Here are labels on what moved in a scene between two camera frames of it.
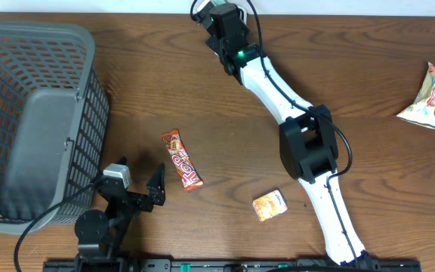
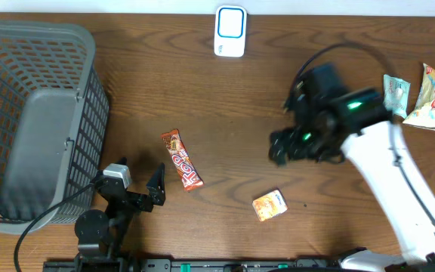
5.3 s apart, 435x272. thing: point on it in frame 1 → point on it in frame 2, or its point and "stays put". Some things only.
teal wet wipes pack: (220, 2) → (396, 95)
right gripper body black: (214, 44) → (308, 142)
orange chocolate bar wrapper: (189, 174) stays put
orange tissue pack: (269, 205) stays put
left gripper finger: (123, 161) stays put
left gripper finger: (156, 186) stays put
